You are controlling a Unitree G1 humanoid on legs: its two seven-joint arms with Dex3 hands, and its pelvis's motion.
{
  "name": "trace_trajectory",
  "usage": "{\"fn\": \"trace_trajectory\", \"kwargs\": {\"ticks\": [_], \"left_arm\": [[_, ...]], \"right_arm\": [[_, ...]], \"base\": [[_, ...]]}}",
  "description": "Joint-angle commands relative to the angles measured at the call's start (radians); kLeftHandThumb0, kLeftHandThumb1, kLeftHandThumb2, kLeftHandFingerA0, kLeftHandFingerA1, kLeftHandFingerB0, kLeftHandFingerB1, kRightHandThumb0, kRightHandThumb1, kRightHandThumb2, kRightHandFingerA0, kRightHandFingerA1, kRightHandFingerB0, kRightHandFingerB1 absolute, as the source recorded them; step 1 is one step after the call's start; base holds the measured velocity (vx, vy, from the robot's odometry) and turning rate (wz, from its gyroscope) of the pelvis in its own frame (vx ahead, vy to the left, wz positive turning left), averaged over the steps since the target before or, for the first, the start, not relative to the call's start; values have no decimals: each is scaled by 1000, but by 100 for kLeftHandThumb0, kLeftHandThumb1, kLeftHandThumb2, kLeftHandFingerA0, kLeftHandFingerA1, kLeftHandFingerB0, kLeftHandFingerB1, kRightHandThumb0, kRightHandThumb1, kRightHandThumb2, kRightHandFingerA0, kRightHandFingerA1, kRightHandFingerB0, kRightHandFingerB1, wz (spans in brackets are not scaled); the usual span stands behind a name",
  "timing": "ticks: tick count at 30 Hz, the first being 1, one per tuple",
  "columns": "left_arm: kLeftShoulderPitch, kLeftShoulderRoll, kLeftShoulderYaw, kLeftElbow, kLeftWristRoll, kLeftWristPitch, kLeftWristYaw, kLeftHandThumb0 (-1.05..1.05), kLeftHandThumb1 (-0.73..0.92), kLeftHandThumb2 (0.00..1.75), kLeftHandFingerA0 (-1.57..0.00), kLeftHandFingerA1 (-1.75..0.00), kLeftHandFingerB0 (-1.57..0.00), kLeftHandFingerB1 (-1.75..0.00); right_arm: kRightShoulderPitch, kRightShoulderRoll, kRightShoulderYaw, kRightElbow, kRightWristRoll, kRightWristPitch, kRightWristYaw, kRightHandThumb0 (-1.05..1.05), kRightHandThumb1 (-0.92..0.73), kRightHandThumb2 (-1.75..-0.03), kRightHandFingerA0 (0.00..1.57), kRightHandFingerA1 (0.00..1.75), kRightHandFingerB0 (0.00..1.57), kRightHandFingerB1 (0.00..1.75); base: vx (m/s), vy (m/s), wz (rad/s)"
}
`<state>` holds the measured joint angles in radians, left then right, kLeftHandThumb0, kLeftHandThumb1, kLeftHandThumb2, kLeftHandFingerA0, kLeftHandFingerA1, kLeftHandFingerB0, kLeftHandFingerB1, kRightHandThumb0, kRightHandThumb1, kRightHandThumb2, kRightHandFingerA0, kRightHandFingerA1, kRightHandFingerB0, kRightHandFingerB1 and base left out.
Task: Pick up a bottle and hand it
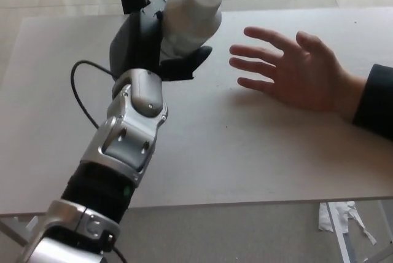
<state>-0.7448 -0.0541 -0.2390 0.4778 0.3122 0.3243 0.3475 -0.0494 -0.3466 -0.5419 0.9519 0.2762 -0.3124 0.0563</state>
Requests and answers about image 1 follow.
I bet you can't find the crumpled white paper scrap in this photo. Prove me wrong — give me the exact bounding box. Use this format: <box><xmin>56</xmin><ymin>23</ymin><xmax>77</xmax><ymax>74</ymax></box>
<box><xmin>317</xmin><ymin>201</ymin><xmax>378</xmax><ymax>245</ymax></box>

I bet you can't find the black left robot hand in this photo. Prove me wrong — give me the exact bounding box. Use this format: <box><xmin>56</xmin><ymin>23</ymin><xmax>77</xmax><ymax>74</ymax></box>
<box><xmin>108</xmin><ymin>0</ymin><xmax>213</xmax><ymax>82</ymax></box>

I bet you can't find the dark sleeved person forearm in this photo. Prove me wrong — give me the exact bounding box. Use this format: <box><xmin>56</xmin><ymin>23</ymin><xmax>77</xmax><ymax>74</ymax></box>
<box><xmin>352</xmin><ymin>63</ymin><xmax>393</xmax><ymax>140</ymax></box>

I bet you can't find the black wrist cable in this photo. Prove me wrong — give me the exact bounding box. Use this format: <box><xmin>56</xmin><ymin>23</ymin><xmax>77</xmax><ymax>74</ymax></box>
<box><xmin>70</xmin><ymin>60</ymin><xmax>115</xmax><ymax>130</ymax></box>

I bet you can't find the white capped plastic drink bottle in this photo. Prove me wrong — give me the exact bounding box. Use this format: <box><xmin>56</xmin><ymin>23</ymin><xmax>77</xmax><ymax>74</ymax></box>
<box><xmin>160</xmin><ymin>0</ymin><xmax>223</xmax><ymax>63</ymax></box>

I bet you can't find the white metal table frame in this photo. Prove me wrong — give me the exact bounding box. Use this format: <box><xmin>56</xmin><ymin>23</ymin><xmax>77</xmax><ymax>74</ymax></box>
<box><xmin>0</xmin><ymin>200</ymin><xmax>393</xmax><ymax>263</ymax></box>

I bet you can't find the bare person hand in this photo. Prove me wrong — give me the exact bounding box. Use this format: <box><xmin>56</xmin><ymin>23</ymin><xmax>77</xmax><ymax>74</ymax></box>
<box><xmin>228</xmin><ymin>26</ymin><xmax>368</xmax><ymax>120</ymax></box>

